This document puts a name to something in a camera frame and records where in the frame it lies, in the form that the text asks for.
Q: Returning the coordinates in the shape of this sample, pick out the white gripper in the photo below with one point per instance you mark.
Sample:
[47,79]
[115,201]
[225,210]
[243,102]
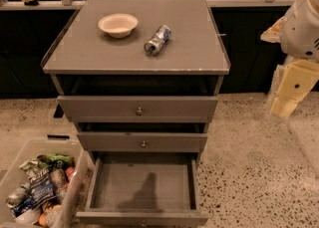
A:
[299,34]

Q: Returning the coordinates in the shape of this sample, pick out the blue silver redbull can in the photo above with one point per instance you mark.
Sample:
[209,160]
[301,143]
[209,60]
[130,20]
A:
[158,39]

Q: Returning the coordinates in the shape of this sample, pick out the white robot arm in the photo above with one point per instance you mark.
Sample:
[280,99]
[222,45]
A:
[297,32]

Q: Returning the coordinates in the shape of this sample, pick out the grey drawer cabinet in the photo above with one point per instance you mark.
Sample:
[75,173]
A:
[89,62]

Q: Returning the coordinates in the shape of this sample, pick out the grey open bottom drawer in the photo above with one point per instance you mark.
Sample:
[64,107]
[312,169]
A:
[144,190]

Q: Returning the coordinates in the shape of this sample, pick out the grey middle drawer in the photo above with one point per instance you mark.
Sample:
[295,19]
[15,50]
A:
[142,141]

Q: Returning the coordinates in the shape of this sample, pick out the grey top drawer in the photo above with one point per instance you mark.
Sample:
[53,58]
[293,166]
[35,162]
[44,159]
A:
[137,109]

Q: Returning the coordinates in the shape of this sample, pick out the silver can in bin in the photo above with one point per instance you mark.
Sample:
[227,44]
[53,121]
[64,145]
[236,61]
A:
[18,195]

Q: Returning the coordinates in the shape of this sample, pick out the white paper bowl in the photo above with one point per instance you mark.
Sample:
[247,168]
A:
[118,25]

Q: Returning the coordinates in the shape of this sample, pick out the green snack bag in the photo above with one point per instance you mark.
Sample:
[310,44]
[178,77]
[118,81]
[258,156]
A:
[57,160]

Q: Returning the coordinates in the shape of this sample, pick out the clear plastic storage bin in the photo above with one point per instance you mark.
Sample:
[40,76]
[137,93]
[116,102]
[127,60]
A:
[58,211]

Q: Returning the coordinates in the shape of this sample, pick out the dark blue chip bag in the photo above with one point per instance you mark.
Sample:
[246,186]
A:
[41,190]

